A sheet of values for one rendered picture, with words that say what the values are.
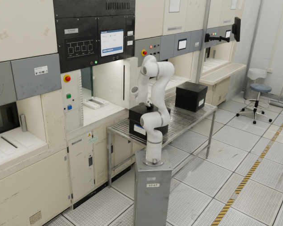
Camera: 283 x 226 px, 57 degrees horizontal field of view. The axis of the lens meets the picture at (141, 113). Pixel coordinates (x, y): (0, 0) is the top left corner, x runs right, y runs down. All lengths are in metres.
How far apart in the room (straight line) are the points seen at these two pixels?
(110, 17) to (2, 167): 1.46
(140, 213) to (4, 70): 1.50
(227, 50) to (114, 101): 2.95
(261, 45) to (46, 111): 5.02
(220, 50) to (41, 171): 4.00
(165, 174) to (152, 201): 0.28
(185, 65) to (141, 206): 2.30
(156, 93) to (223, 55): 3.55
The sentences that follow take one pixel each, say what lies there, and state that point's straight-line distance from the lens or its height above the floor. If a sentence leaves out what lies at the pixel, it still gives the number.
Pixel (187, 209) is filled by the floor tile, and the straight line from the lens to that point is 2.87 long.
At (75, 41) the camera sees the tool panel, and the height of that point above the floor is 1.62.
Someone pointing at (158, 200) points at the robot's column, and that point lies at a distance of 2.26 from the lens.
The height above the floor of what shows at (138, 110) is 1.01.
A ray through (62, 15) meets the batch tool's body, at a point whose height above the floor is 1.82.
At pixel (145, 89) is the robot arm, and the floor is 1.29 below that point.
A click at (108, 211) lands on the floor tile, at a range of 2.78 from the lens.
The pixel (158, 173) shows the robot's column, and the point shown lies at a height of 0.72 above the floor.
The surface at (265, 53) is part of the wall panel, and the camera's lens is 6.24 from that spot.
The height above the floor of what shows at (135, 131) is 0.81.
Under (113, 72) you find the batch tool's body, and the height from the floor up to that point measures 1.22.
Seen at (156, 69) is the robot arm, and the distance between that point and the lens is 1.77.
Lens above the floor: 1.99
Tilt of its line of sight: 25 degrees down
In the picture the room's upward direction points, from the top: 3 degrees clockwise
